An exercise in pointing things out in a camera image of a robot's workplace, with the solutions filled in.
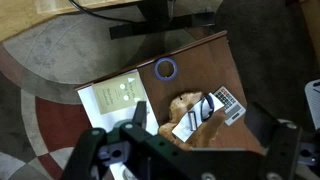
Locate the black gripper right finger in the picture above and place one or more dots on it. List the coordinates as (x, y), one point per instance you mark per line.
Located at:
(283, 150)

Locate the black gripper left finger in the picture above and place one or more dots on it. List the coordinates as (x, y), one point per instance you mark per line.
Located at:
(90, 150)

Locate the blue seal tape roll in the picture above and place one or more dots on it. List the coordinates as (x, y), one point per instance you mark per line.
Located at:
(166, 78)

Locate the black blue key fob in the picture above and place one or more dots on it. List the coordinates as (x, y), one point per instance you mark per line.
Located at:
(204, 115)

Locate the large white paper sheet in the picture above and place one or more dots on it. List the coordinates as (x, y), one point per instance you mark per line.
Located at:
(100, 118)

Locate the beige booklet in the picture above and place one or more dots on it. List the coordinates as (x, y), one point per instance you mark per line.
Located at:
(110, 96)

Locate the grey perforated plastic object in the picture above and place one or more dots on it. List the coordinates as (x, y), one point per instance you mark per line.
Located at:
(315, 100)

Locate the grey calculator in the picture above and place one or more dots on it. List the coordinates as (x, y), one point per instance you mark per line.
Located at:
(230, 103)

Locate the small black rectangular fob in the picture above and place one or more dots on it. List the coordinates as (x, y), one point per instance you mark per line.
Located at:
(195, 124)

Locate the white paper slip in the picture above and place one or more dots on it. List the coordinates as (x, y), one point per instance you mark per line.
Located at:
(183, 126)

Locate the brown paper bag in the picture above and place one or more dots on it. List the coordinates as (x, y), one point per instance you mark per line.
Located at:
(180, 103)

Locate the patterned grey red rug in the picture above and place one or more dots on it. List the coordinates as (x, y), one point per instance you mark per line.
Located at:
(66, 50)

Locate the brown wooden coffee table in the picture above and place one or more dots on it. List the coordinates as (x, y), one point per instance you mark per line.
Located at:
(200, 66)

